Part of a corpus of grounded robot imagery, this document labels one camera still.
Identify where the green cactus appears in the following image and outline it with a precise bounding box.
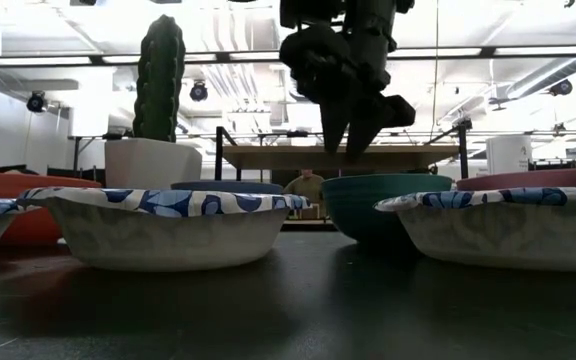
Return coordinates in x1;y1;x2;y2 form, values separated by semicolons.
132;13;187;144

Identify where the wooden shelf with black frame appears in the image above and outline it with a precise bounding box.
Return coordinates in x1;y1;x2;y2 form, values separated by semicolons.
214;119;470;232

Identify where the person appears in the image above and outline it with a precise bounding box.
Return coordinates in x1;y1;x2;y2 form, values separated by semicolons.
282;168;327;221

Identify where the black ceiling spotlight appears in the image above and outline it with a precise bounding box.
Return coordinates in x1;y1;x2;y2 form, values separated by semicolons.
189;81;209;103
548;79;574;98
26;90;47;114

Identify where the pink plastic bowl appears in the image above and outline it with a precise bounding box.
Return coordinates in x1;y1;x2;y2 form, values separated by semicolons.
456;167;576;193

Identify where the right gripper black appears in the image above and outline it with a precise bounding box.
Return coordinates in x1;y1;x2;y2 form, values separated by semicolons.
278;0;417;164

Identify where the teal plastic bowl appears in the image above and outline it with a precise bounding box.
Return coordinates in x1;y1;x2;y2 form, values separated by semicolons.
321;173;453;246

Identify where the blue plastic bowl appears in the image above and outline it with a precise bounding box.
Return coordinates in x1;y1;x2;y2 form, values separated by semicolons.
170;180;285;196

